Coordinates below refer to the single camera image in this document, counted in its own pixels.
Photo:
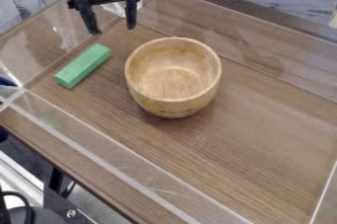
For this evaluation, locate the brown wooden bowl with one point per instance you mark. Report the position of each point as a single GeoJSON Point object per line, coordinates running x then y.
{"type": "Point", "coordinates": [173, 75]}

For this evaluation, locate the blue object at edge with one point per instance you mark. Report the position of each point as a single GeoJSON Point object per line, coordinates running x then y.
{"type": "Point", "coordinates": [5, 82]}

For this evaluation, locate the green rectangular block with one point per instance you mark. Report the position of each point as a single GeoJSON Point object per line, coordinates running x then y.
{"type": "Point", "coordinates": [81, 66]}

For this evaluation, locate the clear acrylic tray wall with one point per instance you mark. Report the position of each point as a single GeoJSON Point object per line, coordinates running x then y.
{"type": "Point", "coordinates": [249, 161]}

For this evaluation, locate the black metal table leg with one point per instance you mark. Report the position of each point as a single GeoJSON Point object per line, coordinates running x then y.
{"type": "Point", "coordinates": [56, 180]}

